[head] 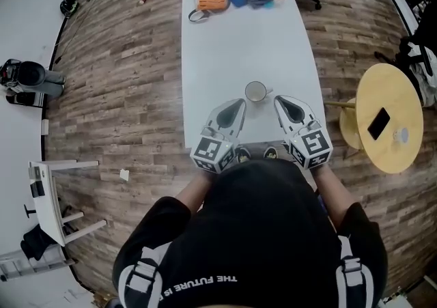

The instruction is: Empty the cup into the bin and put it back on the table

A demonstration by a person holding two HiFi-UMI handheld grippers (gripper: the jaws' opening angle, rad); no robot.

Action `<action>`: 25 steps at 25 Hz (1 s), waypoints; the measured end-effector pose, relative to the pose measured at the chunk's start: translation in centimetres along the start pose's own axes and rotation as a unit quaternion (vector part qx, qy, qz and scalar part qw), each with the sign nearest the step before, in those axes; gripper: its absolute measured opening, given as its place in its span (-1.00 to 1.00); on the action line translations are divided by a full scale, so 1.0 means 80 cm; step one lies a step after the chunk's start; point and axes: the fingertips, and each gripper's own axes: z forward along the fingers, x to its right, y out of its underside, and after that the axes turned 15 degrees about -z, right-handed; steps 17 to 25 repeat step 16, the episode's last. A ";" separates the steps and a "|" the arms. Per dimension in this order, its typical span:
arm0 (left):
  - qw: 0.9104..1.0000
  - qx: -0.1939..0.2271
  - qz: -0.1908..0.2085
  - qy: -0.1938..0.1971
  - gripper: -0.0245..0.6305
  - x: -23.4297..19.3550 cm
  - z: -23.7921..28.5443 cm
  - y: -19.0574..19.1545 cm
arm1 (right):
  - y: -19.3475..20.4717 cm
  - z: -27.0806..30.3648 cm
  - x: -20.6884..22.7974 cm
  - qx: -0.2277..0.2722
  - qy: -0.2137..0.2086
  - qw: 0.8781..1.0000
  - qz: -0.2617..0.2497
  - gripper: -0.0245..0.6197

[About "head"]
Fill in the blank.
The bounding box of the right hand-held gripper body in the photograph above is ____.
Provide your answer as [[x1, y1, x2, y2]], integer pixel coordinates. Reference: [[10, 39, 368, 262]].
[[287, 119, 334, 171]]

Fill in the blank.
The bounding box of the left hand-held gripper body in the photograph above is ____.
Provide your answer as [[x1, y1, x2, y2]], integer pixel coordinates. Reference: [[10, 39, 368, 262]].
[[189, 126, 237, 175]]

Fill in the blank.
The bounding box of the white ceramic mug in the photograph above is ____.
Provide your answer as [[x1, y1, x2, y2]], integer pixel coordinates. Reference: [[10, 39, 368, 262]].
[[244, 81, 274, 103]]

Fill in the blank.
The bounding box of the person's left forearm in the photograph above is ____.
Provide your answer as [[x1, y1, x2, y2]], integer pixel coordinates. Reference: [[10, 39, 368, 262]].
[[175, 171, 216, 216]]

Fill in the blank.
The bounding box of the person's right forearm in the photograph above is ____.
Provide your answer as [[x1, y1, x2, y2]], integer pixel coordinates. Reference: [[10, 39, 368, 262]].
[[311, 164, 358, 233]]

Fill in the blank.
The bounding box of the person's left shoe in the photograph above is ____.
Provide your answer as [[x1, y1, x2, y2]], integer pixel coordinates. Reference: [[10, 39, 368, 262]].
[[235, 145, 252, 165]]

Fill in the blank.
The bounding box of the black smartphone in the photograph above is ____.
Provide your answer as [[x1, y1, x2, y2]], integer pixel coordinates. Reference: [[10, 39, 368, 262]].
[[366, 106, 391, 141]]

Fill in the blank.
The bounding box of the white rectangular table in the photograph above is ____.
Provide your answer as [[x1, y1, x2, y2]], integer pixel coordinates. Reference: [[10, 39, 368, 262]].
[[180, 0, 327, 151]]

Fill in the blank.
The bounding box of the round yellow wooden table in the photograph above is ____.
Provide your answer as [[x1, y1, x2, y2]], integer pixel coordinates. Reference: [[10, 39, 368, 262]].
[[323, 62, 425, 175]]

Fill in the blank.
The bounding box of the small white cup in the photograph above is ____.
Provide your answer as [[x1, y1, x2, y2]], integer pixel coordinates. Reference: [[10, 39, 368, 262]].
[[392, 126, 410, 145]]

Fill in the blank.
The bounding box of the person's black shirt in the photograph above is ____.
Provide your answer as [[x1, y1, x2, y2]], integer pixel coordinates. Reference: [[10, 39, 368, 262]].
[[112, 158, 389, 308]]

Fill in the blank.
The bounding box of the black rack with clothes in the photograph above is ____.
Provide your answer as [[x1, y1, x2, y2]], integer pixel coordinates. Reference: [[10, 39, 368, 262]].
[[374, 0, 437, 109]]

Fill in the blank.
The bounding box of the small white desk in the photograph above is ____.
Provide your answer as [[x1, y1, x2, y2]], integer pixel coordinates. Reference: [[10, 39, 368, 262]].
[[27, 159, 108, 247]]

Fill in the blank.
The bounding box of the black box on desk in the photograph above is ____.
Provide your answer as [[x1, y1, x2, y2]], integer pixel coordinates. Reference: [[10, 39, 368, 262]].
[[28, 166, 46, 199]]

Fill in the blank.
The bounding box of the black helmet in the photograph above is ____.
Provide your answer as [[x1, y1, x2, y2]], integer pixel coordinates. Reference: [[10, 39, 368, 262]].
[[59, 0, 80, 18]]

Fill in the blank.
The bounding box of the black folding chair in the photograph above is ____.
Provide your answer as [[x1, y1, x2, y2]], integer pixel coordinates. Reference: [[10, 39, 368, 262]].
[[5, 92, 46, 109]]

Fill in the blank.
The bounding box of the black jacket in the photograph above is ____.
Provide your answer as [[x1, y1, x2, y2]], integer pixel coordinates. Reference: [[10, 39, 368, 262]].
[[19, 223, 63, 262]]

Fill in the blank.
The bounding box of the orange pouch with black strap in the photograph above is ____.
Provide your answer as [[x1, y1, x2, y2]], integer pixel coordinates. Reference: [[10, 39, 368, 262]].
[[188, 0, 231, 24]]

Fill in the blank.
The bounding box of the grey right harness strap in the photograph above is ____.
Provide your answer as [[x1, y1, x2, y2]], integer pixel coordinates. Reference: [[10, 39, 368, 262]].
[[335, 236, 376, 308]]

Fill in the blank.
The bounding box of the grey harness strap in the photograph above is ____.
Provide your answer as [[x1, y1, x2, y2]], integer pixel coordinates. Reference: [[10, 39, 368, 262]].
[[335, 236, 376, 308], [117, 246, 165, 308]]

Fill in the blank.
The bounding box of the grey left harness strap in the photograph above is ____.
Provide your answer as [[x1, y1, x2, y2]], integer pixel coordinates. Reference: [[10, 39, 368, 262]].
[[117, 246, 165, 308]]

